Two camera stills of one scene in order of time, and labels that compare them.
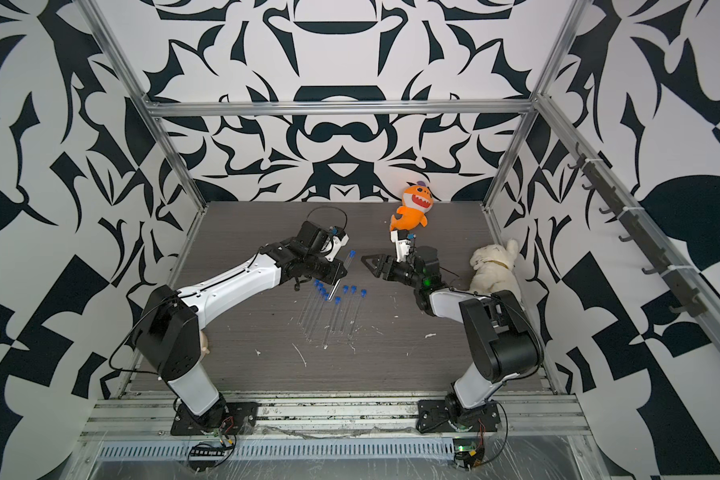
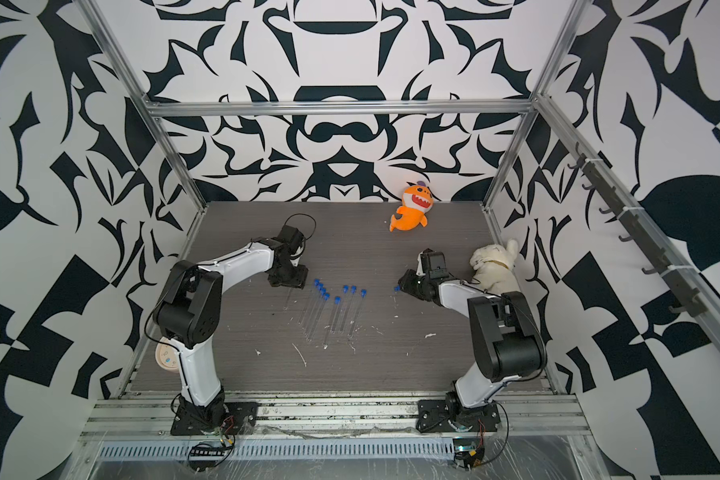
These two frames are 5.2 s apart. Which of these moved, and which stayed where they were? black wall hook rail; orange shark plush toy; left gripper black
Moved: left gripper black
Stayed: orange shark plush toy; black wall hook rail
